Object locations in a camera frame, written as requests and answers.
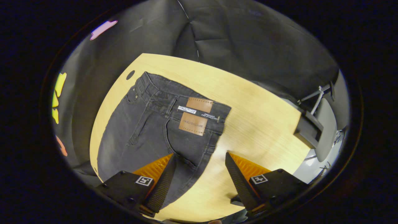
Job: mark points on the black backdrop cloth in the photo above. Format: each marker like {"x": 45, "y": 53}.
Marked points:
{"x": 248, "y": 40}

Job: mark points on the dark grey jeans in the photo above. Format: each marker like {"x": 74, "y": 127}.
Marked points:
{"x": 149, "y": 130}

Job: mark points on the grey office chair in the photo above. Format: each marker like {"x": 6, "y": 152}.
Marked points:
{"x": 325, "y": 130}

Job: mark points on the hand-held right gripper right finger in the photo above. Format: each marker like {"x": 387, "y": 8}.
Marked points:
{"x": 241, "y": 186}

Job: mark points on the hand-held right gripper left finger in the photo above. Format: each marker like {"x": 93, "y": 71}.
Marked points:
{"x": 161, "y": 186}

